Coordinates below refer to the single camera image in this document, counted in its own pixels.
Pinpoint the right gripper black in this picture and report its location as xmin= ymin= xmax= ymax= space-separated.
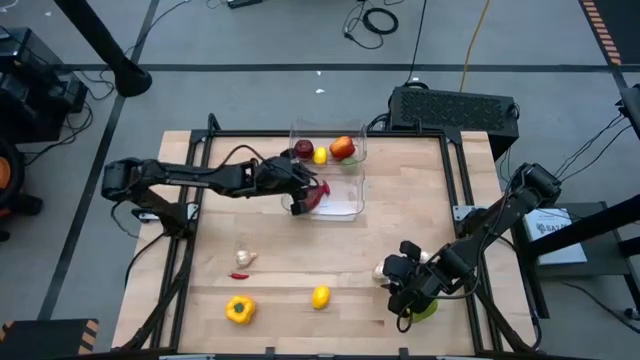
xmin=383 ymin=253 xmax=451 ymax=317

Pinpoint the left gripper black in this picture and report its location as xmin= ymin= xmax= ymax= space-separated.
xmin=252 ymin=155 xmax=321 ymax=217

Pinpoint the long red green pepper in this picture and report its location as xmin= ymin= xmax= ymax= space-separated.
xmin=302 ymin=180 xmax=332 ymax=212

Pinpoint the white garlic bulb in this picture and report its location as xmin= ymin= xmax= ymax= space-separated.
xmin=234 ymin=248 xmax=260 ymax=269
xmin=371 ymin=259 xmax=394 ymax=287

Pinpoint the green chayote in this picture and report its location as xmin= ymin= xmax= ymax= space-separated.
xmin=407 ymin=298 xmax=441 ymax=325

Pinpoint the dark red apple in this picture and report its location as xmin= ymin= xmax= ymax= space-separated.
xmin=293 ymin=139 xmax=316 ymax=161

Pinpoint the bright red apple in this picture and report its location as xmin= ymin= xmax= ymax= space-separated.
xmin=329 ymin=135 xmax=357 ymax=162

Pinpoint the large yellow lemon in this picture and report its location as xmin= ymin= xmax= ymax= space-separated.
xmin=311 ymin=284 xmax=332 ymax=311

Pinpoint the yellow bell pepper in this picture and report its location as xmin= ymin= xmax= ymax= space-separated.
xmin=224 ymin=294 xmax=257 ymax=326

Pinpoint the clear plastic bin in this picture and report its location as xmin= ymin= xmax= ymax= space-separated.
xmin=280 ymin=167 xmax=367 ymax=223
xmin=288 ymin=118 xmax=369 ymax=175

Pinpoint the white printed booklet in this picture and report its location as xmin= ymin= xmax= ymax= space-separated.
xmin=522 ymin=207 xmax=589 ymax=266

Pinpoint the black perforated computer box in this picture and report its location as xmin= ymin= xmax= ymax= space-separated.
xmin=388 ymin=85 xmax=521 ymax=161

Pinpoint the black pole with round base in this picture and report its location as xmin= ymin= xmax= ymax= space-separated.
xmin=52 ymin=0 xmax=154 ymax=99

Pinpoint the black side stand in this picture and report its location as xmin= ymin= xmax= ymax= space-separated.
xmin=509 ymin=192 xmax=640 ymax=321

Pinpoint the black equipment stack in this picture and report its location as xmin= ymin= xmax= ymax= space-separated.
xmin=0 ymin=27 xmax=90 ymax=144

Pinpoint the orange and black machine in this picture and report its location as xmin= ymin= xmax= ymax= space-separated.
xmin=0 ymin=139 xmax=44 ymax=236

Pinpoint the black mat hazard-striped edge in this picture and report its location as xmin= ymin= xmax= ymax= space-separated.
xmin=0 ymin=318 xmax=101 ymax=360
xmin=578 ymin=0 xmax=640 ymax=66

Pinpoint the coiled black floor cable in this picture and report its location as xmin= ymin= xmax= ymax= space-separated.
xmin=342 ymin=0 xmax=401 ymax=51

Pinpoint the black hanging cable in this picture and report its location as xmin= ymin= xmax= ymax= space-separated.
xmin=404 ymin=0 xmax=429 ymax=85

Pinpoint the yellow hanging cable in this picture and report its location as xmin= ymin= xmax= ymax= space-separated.
xmin=458 ymin=0 xmax=494 ymax=92

